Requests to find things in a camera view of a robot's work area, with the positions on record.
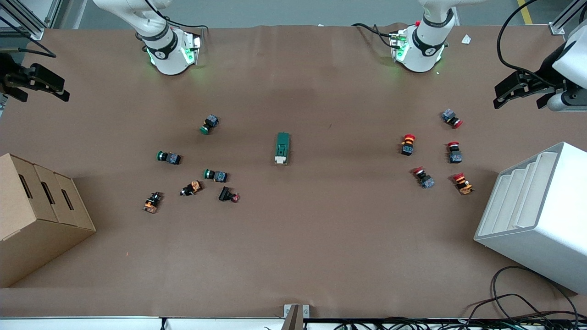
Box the green load switch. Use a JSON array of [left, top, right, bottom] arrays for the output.
[[274, 132, 290, 166]]

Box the white stepped rack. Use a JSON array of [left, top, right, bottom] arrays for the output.
[[474, 142, 587, 295]]

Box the brown cardboard box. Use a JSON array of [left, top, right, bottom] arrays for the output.
[[0, 153, 97, 288]]

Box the brown table mat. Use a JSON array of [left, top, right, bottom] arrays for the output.
[[0, 24, 587, 320]]

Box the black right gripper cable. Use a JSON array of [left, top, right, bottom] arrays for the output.
[[0, 45, 57, 59]]

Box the aluminium frame profile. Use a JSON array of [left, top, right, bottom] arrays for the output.
[[0, 0, 62, 41], [549, 0, 587, 36]]

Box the black left arm base cable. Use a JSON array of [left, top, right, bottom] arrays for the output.
[[352, 23, 399, 46]]

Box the black looped cable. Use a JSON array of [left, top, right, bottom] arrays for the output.
[[491, 266, 581, 328]]

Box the black cable bundle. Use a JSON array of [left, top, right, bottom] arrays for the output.
[[332, 293, 587, 330]]

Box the aluminium profile post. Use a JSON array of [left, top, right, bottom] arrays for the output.
[[283, 304, 310, 330]]

